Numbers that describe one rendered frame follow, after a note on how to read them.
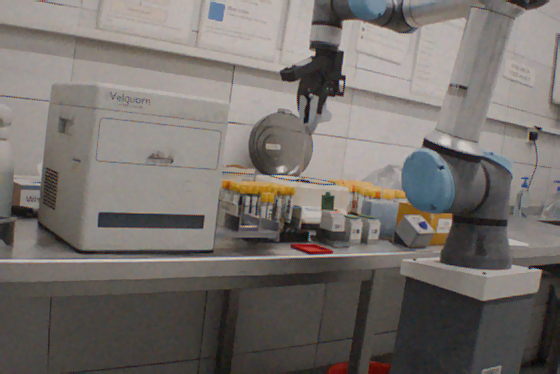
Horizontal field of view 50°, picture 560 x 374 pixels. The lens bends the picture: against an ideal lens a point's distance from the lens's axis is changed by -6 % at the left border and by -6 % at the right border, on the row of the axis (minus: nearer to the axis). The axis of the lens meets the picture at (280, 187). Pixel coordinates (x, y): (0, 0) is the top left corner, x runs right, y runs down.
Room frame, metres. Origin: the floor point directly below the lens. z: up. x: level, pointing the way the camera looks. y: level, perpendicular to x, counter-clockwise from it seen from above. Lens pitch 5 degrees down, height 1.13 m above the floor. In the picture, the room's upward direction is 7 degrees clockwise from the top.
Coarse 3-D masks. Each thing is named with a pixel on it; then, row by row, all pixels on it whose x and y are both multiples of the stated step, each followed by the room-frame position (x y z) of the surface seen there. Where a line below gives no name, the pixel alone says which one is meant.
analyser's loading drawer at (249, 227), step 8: (232, 216) 1.30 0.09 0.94; (248, 216) 1.34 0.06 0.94; (256, 216) 1.32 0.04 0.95; (224, 224) 1.32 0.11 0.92; (232, 224) 1.30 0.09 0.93; (240, 224) 1.28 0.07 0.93; (248, 224) 1.33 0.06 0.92; (256, 224) 1.31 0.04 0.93; (264, 224) 1.38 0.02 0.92; (272, 224) 1.36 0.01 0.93; (280, 224) 1.34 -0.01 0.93; (216, 232) 1.24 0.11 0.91; (224, 232) 1.25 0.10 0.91; (232, 232) 1.27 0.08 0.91; (240, 232) 1.28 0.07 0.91; (248, 232) 1.29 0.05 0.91; (256, 232) 1.30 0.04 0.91; (264, 232) 1.32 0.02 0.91; (272, 232) 1.33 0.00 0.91
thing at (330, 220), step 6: (324, 216) 1.51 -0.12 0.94; (330, 216) 1.50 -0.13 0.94; (336, 216) 1.50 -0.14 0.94; (342, 216) 1.51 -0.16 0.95; (324, 222) 1.51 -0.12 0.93; (330, 222) 1.49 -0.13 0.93; (336, 222) 1.49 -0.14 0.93; (342, 222) 1.51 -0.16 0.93; (324, 228) 1.51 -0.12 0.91; (330, 228) 1.49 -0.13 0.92; (336, 228) 1.50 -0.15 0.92; (342, 228) 1.51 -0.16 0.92
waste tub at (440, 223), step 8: (400, 208) 1.77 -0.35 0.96; (408, 208) 1.75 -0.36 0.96; (400, 216) 1.77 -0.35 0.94; (424, 216) 1.70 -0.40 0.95; (432, 216) 1.68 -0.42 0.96; (440, 216) 1.70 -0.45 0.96; (448, 216) 1.72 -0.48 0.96; (432, 224) 1.68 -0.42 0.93; (440, 224) 1.70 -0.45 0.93; (448, 224) 1.72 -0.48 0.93; (440, 232) 1.70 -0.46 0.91; (432, 240) 1.69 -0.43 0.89; (440, 240) 1.71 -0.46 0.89
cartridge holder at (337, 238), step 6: (318, 228) 1.52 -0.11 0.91; (312, 234) 1.54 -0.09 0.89; (318, 234) 1.52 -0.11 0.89; (324, 234) 1.50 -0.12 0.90; (330, 234) 1.48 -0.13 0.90; (336, 234) 1.49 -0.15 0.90; (342, 234) 1.50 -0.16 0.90; (312, 240) 1.53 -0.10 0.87; (318, 240) 1.51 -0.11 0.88; (324, 240) 1.49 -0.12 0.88; (330, 240) 1.48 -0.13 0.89; (336, 240) 1.49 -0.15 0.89; (342, 240) 1.50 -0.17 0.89; (336, 246) 1.47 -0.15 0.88; (348, 246) 1.50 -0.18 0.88
